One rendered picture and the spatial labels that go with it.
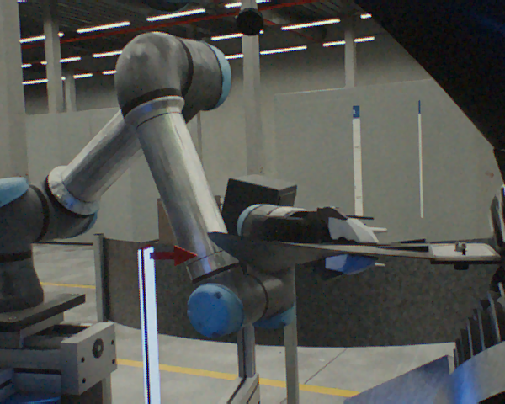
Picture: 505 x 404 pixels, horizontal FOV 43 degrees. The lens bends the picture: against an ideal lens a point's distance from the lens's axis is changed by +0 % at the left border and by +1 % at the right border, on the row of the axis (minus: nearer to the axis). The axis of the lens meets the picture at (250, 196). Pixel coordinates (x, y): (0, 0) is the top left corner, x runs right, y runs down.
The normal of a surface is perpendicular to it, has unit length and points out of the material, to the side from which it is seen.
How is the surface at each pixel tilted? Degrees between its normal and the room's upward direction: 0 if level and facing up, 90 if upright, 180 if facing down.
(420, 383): 55
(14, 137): 90
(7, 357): 90
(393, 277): 90
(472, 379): 62
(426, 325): 90
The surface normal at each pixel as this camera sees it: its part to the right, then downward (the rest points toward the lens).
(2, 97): -0.47, 0.07
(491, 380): -0.83, -0.47
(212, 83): 0.81, 0.35
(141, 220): 0.88, -0.01
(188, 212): -0.15, -0.10
